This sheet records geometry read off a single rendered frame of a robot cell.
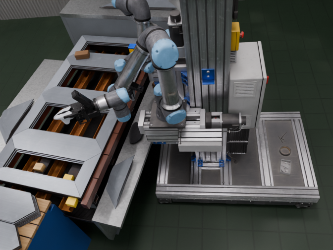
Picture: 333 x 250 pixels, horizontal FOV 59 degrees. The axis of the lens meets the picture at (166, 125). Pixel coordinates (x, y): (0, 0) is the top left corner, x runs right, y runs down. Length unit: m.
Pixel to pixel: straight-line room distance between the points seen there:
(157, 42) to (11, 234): 1.38
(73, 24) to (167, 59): 1.92
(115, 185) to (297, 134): 1.65
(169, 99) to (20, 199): 1.14
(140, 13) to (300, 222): 1.97
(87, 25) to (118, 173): 1.56
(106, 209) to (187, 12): 1.28
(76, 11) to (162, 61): 1.86
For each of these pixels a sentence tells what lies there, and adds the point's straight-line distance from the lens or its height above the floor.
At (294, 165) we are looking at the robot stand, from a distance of 2.67.
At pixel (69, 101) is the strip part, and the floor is 0.84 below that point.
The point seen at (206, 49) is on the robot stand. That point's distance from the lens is 1.68.
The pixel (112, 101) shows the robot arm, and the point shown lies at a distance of 1.44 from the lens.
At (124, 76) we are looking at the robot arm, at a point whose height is 1.46.
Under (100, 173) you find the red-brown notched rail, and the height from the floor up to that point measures 0.82.
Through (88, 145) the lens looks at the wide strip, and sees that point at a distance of 2.11.
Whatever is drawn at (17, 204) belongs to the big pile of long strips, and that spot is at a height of 0.85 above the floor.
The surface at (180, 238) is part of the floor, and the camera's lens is 2.58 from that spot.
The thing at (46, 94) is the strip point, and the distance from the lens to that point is 2.62.
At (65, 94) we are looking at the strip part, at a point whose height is 0.84.
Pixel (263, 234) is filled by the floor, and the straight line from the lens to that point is 2.61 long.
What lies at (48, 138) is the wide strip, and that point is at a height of 0.84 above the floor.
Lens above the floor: 2.45
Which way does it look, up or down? 51 degrees down
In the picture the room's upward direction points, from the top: 12 degrees counter-clockwise
